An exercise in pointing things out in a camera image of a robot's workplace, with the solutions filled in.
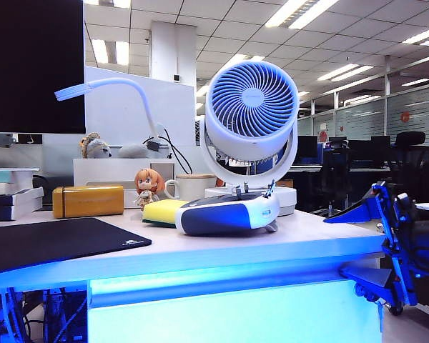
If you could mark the white round desk fan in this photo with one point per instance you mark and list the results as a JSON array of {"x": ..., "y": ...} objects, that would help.
[{"x": 251, "y": 97}]

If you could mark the white mug with wooden lid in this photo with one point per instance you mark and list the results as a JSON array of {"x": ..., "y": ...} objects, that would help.
[{"x": 195, "y": 187}]

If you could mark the orange-haired anime figurine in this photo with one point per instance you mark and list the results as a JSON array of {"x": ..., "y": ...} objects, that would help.
[{"x": 147, "y": 180}]

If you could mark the drawer lock with key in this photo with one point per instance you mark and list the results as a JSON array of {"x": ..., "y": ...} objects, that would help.
[{"x": 366, "y": 291}]

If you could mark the large red window sticker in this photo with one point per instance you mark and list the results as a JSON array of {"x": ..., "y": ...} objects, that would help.
[{"x": 405, "y": 116}]

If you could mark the white partition panel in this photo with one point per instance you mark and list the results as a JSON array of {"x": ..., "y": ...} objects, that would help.
[{"x": 113, "y": 114}]

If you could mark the white desk drawer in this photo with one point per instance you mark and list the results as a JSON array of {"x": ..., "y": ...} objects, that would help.
[{"x": 236, "y": 314}]

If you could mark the yellow green cleaning sponge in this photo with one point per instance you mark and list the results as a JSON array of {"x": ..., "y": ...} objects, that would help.
[{"x": 161, "y": 212}]

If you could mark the white gooseneck desk lamp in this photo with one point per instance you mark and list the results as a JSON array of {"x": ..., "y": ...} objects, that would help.
[{"x": 127, "y": 82}]

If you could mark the white navy stacked books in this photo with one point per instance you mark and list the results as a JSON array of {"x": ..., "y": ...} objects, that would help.
[{"x": 17, "y": 207}]

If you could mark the grey plush toy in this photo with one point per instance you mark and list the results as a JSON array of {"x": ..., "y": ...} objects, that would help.
[{"x": 133, "y": 151}]

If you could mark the black mouse pad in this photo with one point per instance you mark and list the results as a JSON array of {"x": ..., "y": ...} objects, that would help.
[{"x": 57, "y": 243}]

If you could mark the white navy remote controller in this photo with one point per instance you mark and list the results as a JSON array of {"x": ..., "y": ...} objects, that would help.
[{"x": 216, "y": 218}]

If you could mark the white desk organizer shelf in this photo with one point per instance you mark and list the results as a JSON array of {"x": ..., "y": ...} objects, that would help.
[{"x": 106, "y": 171}]

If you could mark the black white wall switch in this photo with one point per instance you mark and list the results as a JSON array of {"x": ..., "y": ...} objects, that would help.
[{"x": 177, "y": 78}]

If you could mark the beige white plush toy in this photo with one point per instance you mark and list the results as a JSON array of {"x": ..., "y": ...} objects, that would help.
[{"x": 95, "y": 147}]

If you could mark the black background monitor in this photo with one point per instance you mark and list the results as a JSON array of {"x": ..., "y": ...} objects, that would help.
[
  {"x": 306, "y": 149},
  {"x": 363, "y": 151}
]

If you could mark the black office chair chrome base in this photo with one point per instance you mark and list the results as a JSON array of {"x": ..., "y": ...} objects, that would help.
[{"x": 334, "y": 168}]

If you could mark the black mesh office chair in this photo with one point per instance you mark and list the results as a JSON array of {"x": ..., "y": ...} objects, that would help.
[{"x": 409, "y": 139}]

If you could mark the black computer monitor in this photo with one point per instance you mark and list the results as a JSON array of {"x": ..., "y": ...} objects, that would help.
[{"x": 32, "y": 64}]

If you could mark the small red window sticker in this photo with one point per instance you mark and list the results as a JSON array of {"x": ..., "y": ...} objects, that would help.
[{"x": 322, "y": 136}]

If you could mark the white teal box stack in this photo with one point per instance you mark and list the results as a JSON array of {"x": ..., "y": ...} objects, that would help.
[{"x": 3, "y": 176}]

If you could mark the yellow rectangular tin box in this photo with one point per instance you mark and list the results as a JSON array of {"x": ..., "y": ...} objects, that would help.
[{"x": 88, "y": 201}]

